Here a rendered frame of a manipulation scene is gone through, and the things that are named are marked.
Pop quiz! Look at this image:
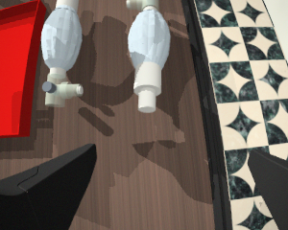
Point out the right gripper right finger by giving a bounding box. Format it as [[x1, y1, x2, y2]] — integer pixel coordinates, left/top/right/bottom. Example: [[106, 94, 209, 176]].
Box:
[[248, 149, 288, 230]]

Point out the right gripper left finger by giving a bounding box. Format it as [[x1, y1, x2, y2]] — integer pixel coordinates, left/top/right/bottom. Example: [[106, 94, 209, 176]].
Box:
[[0, 144, 97, 230]]

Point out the red tray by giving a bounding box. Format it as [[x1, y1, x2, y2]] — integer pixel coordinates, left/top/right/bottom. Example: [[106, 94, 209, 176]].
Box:
[[0, 0, 46, 138]]

